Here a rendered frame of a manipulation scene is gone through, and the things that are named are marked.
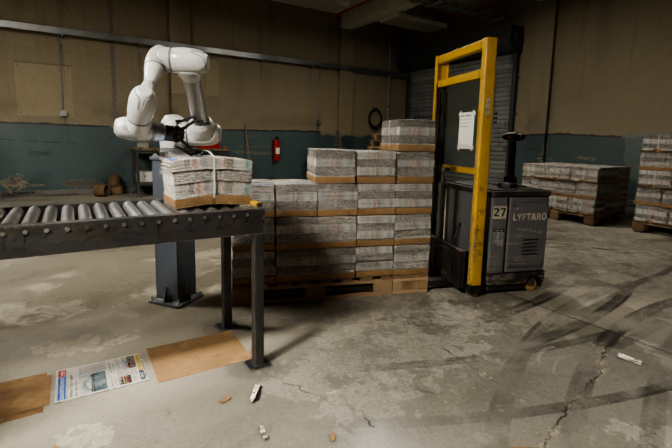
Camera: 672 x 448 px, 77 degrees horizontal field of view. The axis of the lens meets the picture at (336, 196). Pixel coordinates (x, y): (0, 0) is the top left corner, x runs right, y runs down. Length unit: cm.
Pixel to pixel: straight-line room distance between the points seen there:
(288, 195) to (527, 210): 179
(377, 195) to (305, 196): 52
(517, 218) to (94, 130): 772
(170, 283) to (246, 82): 727
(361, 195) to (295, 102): 748
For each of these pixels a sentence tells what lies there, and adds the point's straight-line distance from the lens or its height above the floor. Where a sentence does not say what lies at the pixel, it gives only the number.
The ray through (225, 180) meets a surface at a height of 93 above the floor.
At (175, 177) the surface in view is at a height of 95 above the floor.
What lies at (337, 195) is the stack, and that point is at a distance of 296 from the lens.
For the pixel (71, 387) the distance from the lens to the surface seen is 240.
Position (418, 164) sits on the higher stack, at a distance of 313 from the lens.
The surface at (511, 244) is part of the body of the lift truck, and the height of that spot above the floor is 38.
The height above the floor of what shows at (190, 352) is 0.
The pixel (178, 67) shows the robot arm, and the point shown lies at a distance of 252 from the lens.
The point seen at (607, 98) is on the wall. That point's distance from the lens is 890.
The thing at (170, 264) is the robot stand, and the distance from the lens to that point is 307.
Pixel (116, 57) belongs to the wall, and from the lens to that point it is 938.
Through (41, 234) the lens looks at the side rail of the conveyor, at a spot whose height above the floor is 76.
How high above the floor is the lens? 114
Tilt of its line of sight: 8 degrees down
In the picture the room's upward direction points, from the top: 1 degrees clockwise
